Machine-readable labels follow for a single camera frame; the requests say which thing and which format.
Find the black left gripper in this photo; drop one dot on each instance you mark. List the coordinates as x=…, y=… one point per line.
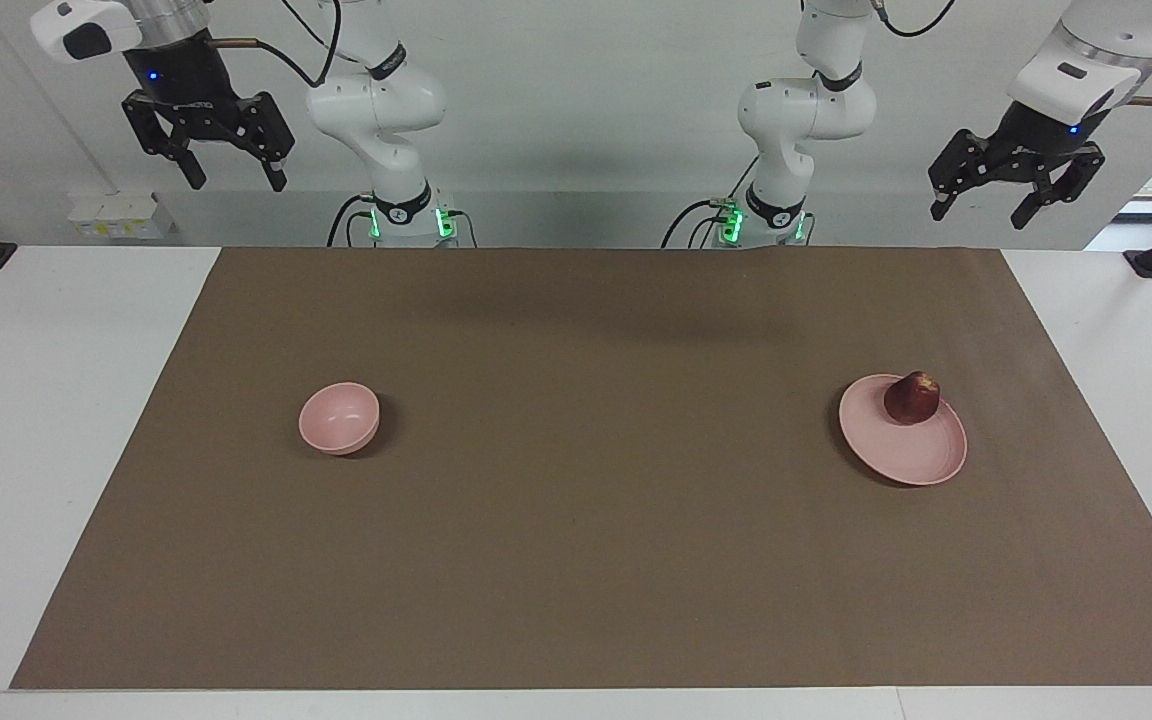
x=1036, y=135

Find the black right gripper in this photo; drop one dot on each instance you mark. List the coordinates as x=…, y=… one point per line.
x=181, y=80

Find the dark red apple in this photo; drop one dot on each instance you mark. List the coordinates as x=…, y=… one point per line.
x=911, y=400

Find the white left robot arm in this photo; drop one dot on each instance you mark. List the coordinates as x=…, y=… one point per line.
x=796, y=120

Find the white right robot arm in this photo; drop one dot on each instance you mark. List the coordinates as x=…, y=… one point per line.
x=376, y=100

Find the pink plate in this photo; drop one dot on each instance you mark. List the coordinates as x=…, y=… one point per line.
x=901, y=450

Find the pink bowl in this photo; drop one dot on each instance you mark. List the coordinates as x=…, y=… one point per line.
x=336, y=420

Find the brown table mat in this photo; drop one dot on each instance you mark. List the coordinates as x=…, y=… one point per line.
x=576, y=550

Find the white wall power strip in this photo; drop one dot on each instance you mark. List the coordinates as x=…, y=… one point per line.
x=116, y=215

